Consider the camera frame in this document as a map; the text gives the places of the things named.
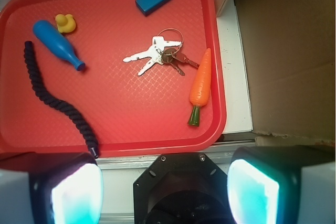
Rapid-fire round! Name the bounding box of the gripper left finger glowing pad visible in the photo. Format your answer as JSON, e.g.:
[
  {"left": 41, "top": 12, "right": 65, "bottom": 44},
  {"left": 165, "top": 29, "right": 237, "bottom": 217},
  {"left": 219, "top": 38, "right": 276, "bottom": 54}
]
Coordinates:
[{"left": 1, "top": 152, "right": 103, "bottom": 223}]

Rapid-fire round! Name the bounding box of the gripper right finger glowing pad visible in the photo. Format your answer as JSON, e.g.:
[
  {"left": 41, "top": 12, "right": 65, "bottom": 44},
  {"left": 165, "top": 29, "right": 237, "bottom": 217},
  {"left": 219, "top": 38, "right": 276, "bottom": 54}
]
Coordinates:
[{"left": 227, "top": 145, "right": 335, "bottom": 223}]

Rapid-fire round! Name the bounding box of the yellow rubber duck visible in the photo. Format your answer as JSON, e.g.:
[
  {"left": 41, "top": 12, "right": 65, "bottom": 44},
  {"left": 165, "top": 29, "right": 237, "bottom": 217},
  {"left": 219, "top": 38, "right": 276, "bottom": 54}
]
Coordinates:
[{"left": 55, "top": 14, "right": 76, "bottom": 33}]

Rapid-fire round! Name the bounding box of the orange plastic carrot toy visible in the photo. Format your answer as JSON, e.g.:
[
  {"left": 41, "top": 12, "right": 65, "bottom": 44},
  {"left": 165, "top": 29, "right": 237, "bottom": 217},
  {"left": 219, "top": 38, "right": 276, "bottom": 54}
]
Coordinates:
[{"left": 188, "top": 48, "right": 212, "bottom": 126}]

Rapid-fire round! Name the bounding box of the blue plastic bottle toy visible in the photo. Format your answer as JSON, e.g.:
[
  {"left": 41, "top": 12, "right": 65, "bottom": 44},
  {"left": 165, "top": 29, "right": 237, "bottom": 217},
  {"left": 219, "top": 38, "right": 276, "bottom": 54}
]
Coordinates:
[{"left": 33, "top": 20, "right": 86, "bottom": 71}]

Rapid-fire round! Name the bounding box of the brown cardboard box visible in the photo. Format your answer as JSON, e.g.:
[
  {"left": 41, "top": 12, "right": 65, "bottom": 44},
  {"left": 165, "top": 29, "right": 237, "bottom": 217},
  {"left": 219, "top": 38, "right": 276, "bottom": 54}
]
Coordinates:
[{"left": 234, "top": 0, "right": 335, "bottom": 146}]

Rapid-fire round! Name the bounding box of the red plastic tray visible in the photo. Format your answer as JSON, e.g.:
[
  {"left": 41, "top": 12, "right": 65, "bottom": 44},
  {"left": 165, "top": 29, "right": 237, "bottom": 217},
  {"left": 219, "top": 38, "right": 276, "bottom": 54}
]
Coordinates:
[{"left": 1, "top": 0, "right": 226, "bottom": 157}]

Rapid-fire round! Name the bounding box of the dark braided rope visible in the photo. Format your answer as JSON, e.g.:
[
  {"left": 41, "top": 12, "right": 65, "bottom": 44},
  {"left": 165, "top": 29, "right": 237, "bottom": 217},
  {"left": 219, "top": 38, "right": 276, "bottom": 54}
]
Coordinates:
[{"left": 23, "top": 40, "right": 100, "bottom": 158}]

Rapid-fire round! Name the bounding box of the silver key bunch on ring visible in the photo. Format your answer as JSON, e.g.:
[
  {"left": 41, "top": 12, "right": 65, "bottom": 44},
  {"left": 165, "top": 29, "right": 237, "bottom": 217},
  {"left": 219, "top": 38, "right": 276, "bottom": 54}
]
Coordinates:
[{"left": 123, "top": 28, "right": 199, "bottom": 76}]

